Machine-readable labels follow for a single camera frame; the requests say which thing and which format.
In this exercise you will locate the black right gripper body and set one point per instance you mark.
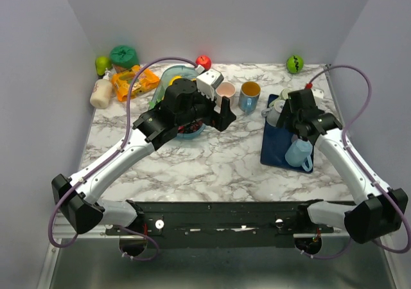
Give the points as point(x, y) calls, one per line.
point(293, 124)

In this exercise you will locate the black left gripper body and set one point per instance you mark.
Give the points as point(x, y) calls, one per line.
point(202, 109)

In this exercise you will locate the pink mug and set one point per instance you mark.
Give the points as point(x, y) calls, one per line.
point(225, 89)

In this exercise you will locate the blue butterfly mug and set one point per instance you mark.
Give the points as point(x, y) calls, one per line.
point(249, 96)

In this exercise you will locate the light blue faceted mug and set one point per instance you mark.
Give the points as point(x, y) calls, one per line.
point(299, 155)

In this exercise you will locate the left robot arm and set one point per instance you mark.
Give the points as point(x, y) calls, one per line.
point(78, 196)

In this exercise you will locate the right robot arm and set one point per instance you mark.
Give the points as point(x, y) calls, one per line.
point(378, 207)

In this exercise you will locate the grey white mug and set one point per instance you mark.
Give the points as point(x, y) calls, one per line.
point(273, 111)

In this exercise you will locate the green mug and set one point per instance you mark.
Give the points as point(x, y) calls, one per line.
point(284, 93)

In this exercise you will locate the dark blue tray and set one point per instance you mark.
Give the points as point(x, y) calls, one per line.
point(276, 142)

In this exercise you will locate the yellow mango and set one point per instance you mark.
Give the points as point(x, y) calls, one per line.
point(174, 78)

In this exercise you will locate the dark purple grapes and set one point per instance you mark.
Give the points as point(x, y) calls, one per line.
point(190, 128)

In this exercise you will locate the clear blue fruit tray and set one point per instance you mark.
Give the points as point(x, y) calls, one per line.
point(186, 72)

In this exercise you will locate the orange snack bag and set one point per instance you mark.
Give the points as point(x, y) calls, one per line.
point(146, 82)

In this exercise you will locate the red apple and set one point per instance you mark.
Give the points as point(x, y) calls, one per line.
point(204, 61)

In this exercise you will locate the green black ball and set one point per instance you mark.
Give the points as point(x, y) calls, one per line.
point(294, 64)

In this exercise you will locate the cream lotion bottle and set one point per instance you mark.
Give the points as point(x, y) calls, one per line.
point(102, 91)

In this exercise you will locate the green pear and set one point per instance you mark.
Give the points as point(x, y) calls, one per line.
point(102, 63)

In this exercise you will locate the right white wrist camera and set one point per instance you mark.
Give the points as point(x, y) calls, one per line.
point(318, 94)

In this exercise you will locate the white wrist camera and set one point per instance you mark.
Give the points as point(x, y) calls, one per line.
point(318, 94)
point(208, 82)

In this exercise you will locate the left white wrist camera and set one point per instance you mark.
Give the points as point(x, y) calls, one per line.
point(208, 82)

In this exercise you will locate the black table frame rail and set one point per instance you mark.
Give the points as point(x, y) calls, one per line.
point(224, 224)

